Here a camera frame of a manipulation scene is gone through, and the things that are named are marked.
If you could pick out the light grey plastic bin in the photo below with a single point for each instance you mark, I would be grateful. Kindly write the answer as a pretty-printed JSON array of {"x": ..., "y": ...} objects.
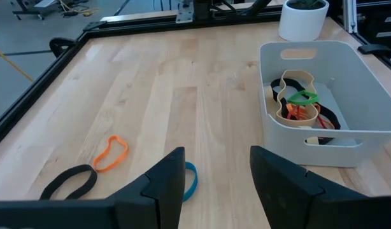
[{"x": 358, "y": 89}]

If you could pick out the silver aluminium post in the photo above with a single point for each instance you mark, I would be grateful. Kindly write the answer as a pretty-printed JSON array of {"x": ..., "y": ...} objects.
[{"x": 350, "y": 16}]

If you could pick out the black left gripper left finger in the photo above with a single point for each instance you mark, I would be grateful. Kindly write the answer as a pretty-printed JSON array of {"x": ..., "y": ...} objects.
[{"x": 163, "y": 191}]

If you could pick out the red rubber band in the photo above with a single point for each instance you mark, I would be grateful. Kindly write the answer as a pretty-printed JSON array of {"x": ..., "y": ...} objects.
[{"x": 323, "y": 122}]

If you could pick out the wide tan rubber band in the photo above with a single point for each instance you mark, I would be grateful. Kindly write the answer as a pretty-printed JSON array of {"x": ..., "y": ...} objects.
[{"x": 297, "y": 73}]

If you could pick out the white plant pot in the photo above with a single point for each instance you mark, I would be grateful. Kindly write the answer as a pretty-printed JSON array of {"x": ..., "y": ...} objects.
[{"x": 302, "y": 25}]

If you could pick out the black shelf unit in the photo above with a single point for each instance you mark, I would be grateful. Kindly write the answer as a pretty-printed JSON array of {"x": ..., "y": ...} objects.
[{"x": 373, "y": 19}]

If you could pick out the silver metal bracket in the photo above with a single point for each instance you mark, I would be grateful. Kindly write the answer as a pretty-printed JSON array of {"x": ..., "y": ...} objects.
[{"x": 184, "y": 14}]

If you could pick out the black wavy rubber band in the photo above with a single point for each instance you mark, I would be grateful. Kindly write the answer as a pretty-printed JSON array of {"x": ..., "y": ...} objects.
[{"x": 93, "y": 179}]

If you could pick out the light green rubber band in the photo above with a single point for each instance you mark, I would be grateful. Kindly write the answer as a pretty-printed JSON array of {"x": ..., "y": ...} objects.
[{"x": 302, "y": 101}]

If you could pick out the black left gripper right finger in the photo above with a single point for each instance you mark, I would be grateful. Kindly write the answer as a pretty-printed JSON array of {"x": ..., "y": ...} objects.
[{"x": 278, "y": 187}]

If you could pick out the teal leafed artificial plant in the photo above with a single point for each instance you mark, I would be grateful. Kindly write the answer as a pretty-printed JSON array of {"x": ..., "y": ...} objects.
[{"x": 305, "y": 4}]

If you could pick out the small orange rubber band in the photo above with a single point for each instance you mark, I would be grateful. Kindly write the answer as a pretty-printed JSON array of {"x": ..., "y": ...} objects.
[{"x": 116, "y": 138}]

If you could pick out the blue rubber band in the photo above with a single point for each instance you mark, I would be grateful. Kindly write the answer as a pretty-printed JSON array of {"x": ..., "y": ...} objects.
[{"x": 194, "y": 181}]

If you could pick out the large black rubber band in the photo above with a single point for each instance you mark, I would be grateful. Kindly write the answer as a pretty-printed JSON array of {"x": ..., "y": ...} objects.
[{"x": 330, "y": 116}]

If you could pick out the black frame clip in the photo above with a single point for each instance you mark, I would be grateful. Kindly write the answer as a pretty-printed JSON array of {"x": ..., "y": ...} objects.
[{"x": 375, "y": 50}]

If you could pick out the grey wheeled stand base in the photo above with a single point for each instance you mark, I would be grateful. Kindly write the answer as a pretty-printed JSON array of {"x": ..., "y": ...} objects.
[{"x": 42, "y": 6}]

